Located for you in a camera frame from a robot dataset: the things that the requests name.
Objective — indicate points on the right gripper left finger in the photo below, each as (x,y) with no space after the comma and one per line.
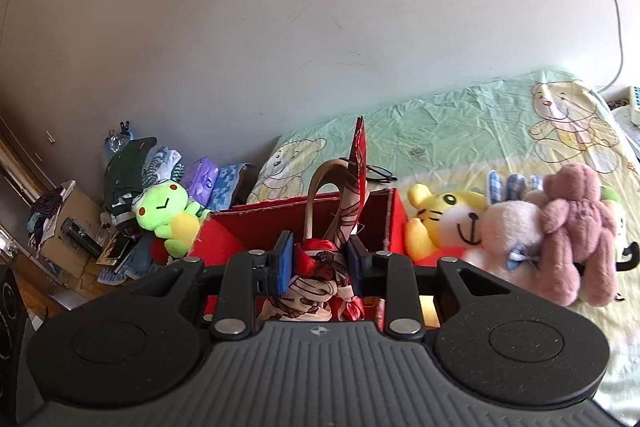
(247,276)

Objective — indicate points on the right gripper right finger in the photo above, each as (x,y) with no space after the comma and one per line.
(390,279)

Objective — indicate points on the red gift envelope box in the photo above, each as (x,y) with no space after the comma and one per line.
(358,155)

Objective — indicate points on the red cardboard box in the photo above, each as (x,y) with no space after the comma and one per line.
(223,234)

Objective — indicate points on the yellow tiger plush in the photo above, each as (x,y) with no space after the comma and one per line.
(443,220)

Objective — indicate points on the blue checkered cloth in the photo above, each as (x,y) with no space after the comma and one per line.
(230,188)

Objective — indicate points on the black eyeglasses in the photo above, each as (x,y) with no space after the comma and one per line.
(371,173)

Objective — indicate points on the purple pouch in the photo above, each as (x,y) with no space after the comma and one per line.
(199,179)

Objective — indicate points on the green frog plush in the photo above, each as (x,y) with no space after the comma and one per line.
(167,210)

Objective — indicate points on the white bunny plush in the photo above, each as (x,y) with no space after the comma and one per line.
(510,230)

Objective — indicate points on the blue white striped cloth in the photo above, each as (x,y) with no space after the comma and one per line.
(162,164)

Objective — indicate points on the dark green garment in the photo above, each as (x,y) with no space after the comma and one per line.
(123,174)

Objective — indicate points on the mauve teddy bear plush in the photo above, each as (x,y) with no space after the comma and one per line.
(577,255)

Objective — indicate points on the green bear print bedsheet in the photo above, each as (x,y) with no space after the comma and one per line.
(530,125)

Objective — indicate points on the white power strip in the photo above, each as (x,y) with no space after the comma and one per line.
(634,104)

